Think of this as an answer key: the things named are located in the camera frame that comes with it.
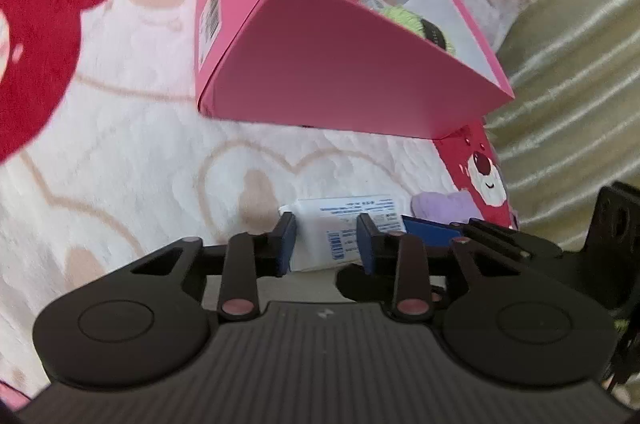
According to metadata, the green yarn ball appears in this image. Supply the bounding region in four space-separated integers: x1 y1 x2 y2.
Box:
377 4 458 54

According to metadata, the bear printed blanket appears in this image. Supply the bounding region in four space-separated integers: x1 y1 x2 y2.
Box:
0 0 518 405

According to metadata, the pink cardboard box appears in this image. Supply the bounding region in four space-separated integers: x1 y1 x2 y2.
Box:
194 0 516 139

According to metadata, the white tissue packet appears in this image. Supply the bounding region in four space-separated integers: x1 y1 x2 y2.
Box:
291 196 407 273

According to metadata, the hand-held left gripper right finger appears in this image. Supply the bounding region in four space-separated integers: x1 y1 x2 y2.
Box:
356 213 488 321

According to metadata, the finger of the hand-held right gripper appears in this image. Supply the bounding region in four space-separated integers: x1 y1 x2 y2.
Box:
401 215 533 262

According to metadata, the purple plush toy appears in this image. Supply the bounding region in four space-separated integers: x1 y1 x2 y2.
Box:
411 190 478 223

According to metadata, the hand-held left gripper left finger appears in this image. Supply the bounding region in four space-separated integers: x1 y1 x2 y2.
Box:
131 211 298 321

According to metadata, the shiny gold cloth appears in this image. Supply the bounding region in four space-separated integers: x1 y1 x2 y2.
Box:
482 0 640 249

